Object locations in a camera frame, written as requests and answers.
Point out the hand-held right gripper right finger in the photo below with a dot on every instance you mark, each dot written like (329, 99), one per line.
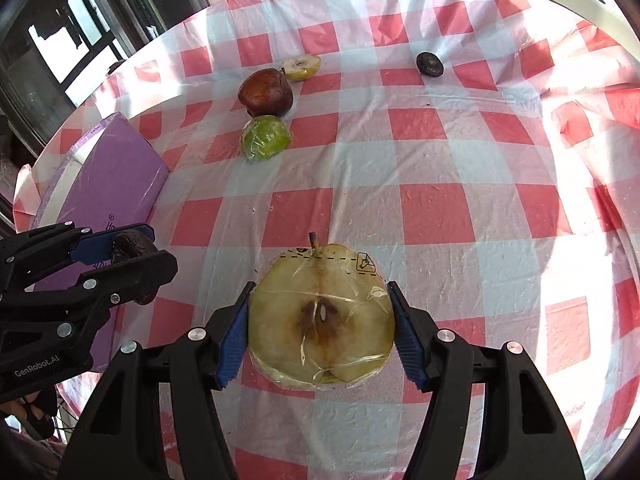
(407, 345)

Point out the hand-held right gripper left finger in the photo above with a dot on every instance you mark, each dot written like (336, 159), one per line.
(232, 345)

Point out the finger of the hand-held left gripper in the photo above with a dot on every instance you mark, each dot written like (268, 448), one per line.
(95, 246)
(145, 272)

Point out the dark wrinkled fruit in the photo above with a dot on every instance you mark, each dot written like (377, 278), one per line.
(430, 64)
(131, 247)

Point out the purple cardboard box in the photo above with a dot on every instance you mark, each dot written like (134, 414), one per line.
(120, 180)

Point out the halved apple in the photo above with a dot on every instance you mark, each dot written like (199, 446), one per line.
(320, 320)

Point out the green fruit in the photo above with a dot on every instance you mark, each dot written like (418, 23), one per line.
(265, 137)

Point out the large brown rotten fruit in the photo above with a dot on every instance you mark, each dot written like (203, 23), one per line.
(265, 92)

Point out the small yellow apple half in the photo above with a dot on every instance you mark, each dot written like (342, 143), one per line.
(300, 67)

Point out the person's left hand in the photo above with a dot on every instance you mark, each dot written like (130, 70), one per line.
(42, 410)

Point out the plaid cloth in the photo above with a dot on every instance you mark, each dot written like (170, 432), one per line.
(30, 460)

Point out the red white checked tablecloth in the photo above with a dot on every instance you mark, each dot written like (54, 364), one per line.
(440, 210)

